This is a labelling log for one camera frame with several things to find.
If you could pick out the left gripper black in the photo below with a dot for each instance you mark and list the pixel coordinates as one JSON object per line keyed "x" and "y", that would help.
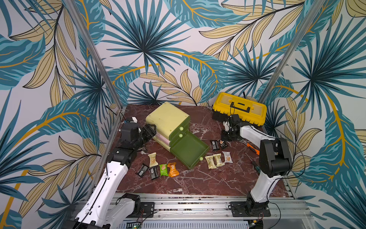
{"x": 149, "y": 132}

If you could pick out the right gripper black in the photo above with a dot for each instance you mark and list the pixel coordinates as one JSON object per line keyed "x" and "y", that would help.
{"x": 228, "y": 133}

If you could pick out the black brown cookie packet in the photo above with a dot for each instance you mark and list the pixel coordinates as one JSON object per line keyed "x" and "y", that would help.
{"x": 223, "y": 144}

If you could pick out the white cookie packet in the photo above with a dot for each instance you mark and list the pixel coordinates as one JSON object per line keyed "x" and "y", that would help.
{"x": 227, "y": 157}

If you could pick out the cream cookie packet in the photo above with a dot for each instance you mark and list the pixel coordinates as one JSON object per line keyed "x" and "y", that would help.
{"x": 219, "y": 162}
{"x": 210, "y": 162}
{"x": 152, "y": 160}

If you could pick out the green cookie packet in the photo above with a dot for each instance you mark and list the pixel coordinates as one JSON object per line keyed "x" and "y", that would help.
{"x": 163, "y": 170}

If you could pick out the orange cookie packet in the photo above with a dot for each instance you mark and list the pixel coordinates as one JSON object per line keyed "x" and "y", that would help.
{"x": 173, "y": 171}

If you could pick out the green drawer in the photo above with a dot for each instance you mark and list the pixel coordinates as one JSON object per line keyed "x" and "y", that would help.
{"x": 183, "y": 125}

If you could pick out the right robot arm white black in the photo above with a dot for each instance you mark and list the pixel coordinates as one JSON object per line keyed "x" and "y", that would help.
{"x": 274, "y": 162}

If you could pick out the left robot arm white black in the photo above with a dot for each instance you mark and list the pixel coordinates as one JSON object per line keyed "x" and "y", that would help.
{"x": 96, "y": 213}

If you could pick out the light green drawer cabinet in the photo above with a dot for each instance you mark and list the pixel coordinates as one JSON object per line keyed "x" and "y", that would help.
{"x": 166, "y": 118}

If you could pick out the yellow black toolbox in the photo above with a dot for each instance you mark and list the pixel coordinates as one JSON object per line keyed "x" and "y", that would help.
{"x": 248, "y": 111}

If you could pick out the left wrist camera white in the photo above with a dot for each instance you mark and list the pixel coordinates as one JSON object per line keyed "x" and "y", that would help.
{"x": 131, "y": 120}

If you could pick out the green handled screwdriver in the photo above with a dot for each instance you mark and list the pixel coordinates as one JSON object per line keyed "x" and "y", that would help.
{"x": 256, "y": 167}

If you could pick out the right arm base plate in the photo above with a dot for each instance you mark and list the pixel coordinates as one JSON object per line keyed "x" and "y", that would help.
{"x": 249, "y": 209}

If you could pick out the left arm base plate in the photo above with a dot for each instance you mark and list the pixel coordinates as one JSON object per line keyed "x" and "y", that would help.
{"x": 140, "y": 209}

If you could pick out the aluminium front rail frame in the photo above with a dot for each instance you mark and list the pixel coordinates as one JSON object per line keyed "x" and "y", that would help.
{"x": 199, "y": 211}

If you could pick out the left metal corner post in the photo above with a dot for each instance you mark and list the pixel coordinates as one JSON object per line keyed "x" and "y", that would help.
{"x": 75, "y": 15}

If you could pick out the metal corner post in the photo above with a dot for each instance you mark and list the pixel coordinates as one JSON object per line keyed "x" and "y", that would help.
{"x": 315, "y": 8}
{"x": 75, "y": 15}

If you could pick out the right metal corner post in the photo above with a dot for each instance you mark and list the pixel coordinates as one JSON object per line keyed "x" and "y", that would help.
{"x": 315, "y": 8}

